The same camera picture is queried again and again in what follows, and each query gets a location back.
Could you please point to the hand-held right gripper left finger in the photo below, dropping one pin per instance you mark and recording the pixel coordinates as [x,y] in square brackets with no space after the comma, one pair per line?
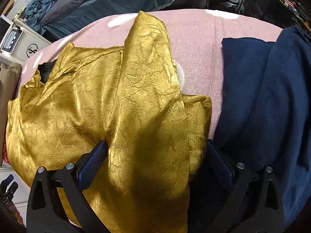
[92,165]

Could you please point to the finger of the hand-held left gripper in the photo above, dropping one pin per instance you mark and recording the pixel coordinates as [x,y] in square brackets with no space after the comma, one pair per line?
[13,189]
[8,178]

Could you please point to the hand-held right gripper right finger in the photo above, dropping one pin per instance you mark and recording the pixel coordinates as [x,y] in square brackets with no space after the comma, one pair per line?
[220,165]

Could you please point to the golden satin jacket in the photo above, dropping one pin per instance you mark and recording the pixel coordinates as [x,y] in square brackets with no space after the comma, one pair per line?
[97,102]

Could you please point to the red patterned cloth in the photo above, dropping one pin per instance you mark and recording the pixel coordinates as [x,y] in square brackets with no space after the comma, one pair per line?
[6,153]

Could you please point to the navy blue cloth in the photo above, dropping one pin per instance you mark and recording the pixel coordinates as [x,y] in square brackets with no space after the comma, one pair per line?
[267,102]

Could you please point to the brown cloth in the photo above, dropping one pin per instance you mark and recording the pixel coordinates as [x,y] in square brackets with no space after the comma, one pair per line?
[7,89]

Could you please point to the pink polka dot blanket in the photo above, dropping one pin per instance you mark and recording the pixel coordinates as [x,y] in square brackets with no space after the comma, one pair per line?
[199,53]

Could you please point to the white safe cabinet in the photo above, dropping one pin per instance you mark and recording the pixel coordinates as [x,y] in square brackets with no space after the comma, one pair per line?
[21,41]

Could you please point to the grey blanket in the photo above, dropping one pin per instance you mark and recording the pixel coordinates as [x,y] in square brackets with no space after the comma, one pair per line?
[73,2]

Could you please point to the dark teal quilt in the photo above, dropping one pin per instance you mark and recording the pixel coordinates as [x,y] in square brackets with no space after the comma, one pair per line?
[121,2]

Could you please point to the crumpled blue cloth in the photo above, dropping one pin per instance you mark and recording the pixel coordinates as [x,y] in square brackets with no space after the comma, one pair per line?
[41,7]

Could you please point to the dark storage shelf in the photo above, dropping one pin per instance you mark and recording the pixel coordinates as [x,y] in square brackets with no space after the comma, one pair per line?
[274,2]

